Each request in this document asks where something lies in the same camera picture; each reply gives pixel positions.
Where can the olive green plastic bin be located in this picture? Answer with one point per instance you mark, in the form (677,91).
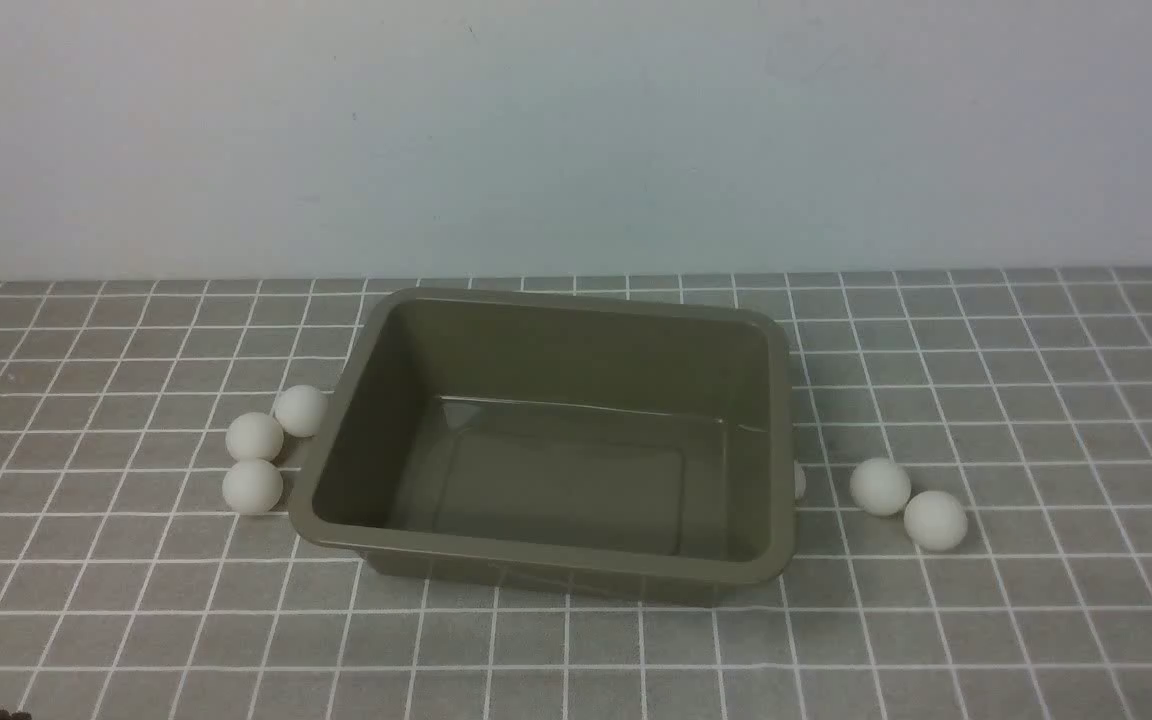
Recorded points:
(560,443)

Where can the white ping-pong ball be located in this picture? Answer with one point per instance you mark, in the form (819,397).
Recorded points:
(300,410)
(252,486)
(799,482)
(935,521)
(880,487)
(254,436)

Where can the grey checked tablecloth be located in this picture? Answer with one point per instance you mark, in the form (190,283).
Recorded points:
(128,590)

